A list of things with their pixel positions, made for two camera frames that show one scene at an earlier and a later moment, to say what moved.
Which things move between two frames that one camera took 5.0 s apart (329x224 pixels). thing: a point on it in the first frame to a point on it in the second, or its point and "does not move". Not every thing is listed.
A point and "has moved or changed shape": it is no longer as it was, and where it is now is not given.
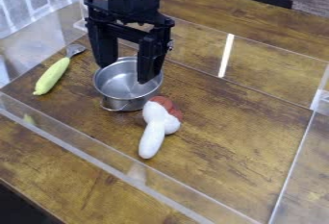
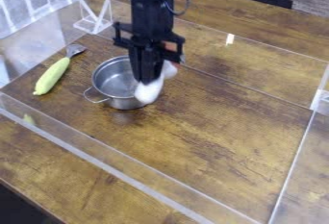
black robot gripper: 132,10 to 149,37
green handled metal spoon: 53,74 does not move
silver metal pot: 117,85 has moved or changed shape
